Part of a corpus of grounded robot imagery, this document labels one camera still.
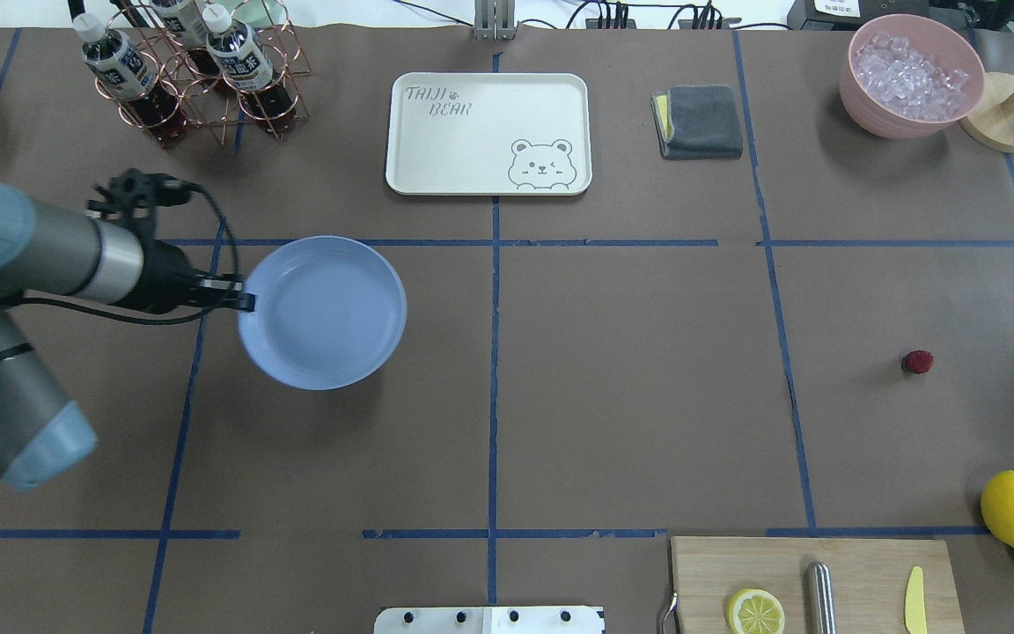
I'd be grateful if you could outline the copper wire bottle rack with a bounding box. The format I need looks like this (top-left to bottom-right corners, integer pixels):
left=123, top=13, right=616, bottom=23
left=96, top=1, right=310, bottom=133

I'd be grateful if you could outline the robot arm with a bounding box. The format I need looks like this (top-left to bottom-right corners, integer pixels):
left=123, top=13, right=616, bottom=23
left=0, top=169, right=257, bottom=492

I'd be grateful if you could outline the yellow plastic knife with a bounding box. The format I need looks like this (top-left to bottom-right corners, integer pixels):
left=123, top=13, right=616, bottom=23
left=904, top=565, right=927, bottom=634

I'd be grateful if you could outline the blue plate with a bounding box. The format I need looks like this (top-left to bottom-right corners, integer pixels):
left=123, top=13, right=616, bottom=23
left=238, top=236, right=408, bottom=392

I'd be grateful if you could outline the grey folded cloth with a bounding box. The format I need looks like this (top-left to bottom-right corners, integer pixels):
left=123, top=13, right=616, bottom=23
left=650, top=85, right=743, bottom=160

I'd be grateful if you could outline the wooden cutting board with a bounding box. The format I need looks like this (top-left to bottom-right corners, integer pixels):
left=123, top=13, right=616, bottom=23
left=671, top=536, right=966, bottom=633

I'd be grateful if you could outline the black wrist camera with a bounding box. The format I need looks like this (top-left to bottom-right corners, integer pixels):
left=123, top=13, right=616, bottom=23
left=87, top=169, right=195, bottom=241

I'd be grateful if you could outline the cream bear tray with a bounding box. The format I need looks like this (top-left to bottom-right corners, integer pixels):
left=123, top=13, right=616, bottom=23
left=384, top=72, right=594, bottom=196

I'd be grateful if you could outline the red strawberry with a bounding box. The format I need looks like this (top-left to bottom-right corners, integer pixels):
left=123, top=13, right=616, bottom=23
left=900, top=350, right=935, bottom=376

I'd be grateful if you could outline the tea bottle back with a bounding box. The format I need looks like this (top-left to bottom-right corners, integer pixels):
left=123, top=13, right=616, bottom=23
left=148, top=1, right=231, bottom=96

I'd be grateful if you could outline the half lemon slice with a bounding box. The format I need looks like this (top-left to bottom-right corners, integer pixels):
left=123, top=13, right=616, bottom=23
left=724, top=587, right=786, bottom=633

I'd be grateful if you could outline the tea bottle right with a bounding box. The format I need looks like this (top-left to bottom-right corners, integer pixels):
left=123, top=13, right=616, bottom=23
left=202, top=3, right=297, bottom=136

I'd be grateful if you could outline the tea bottle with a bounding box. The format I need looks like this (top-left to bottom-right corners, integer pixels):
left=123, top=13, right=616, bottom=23
left=148, top=1, right=231, bottom=96
left=202, top=3, right=297, bottom=136
left=72, top=12, right=187, bottom=149

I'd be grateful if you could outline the tea bottle left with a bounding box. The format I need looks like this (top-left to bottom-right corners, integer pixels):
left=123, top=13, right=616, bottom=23
left=72, top=12, right=187, bottom=149

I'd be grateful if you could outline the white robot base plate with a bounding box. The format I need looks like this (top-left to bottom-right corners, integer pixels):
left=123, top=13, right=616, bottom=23
left=373, top=605, right=606, bottom=633

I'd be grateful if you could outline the pink bowl of ice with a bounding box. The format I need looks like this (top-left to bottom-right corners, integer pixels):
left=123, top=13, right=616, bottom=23
left=840, top=13, right=985, bottom=139

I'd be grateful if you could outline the wooden round stand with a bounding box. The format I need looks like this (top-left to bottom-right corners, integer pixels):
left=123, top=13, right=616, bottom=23
left=958, top=44, right=1014, bottom=154

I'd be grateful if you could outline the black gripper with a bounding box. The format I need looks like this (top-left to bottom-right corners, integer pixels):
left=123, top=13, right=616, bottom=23
left=124, top=240, right=257, bottom=314

